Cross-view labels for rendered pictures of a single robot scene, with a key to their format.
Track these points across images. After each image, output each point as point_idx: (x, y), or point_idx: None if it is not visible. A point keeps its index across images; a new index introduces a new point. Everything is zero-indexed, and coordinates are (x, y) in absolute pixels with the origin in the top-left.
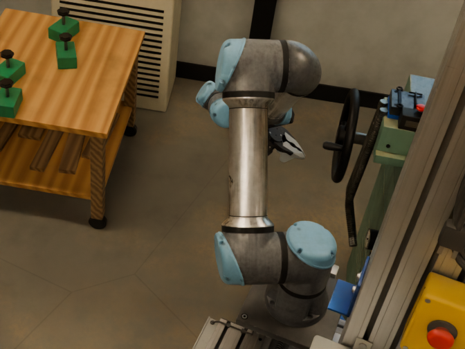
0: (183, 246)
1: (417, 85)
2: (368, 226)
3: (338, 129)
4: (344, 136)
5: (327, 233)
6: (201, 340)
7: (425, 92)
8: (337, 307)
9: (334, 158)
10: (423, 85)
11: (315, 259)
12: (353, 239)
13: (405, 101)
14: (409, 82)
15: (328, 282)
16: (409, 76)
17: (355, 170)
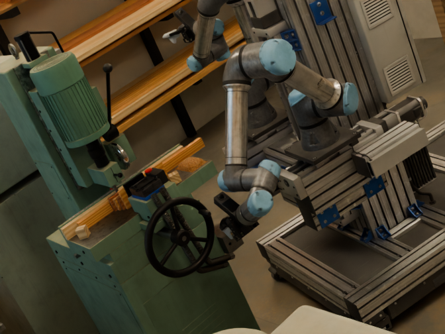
0: None
1: (98, 238)
2: (188, 326)
3: (183, 231)
4: (195, 202)
5: (291, 93)
6: (384, 152)
7: (102, 232)
8: (332, 16)
9: (189, 268)
10: (95, 238)
11: None
12: (229, 253)
13: (146, 182)
14: (99, 244)
15: (294, 150)
16: (92, 246)
17: (190, 250)
